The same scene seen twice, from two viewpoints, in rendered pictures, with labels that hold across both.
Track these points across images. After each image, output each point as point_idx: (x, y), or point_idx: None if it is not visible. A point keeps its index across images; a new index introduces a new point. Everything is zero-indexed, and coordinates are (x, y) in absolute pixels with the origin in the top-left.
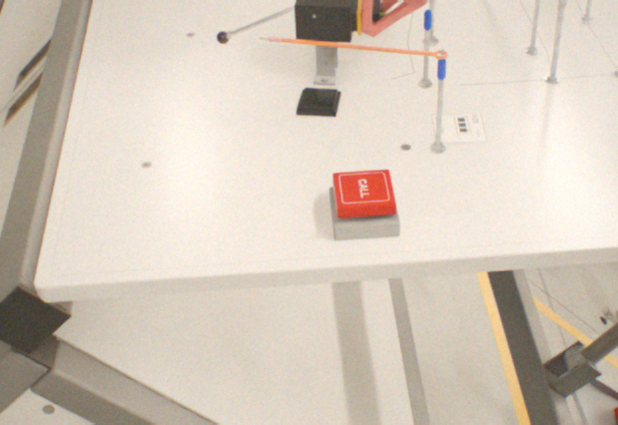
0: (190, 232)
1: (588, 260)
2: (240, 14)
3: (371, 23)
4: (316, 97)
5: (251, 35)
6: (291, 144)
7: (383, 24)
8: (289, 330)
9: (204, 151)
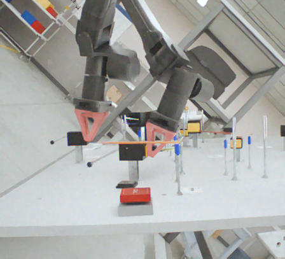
0: (46, 214)
1: (254, 224)
2: (103, 170)
3: (151, 150)
4: (126, 182)
5: (105, 174)
6: (109, 194)
7: (156, 150)
8: None
9: (68, 195)
